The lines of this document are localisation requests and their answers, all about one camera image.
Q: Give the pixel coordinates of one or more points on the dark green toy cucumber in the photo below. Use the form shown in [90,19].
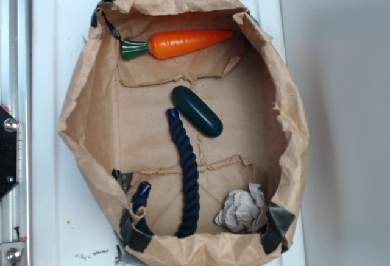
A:
[197,112]

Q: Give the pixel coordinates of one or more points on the brown paper bag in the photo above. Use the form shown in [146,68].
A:
[114,120]

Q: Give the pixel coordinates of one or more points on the orange plastic toy carrot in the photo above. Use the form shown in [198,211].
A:
[165,45]

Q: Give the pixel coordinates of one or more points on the crumpled white paper ball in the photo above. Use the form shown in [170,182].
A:
[243,210]

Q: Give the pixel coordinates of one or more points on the black metal bracket plate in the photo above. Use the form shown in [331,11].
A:
[8,151]

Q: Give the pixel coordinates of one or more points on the aluminium frame rail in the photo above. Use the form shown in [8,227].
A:
[16,56]

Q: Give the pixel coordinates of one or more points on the silver corner bracket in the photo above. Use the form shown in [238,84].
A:
[12,254]

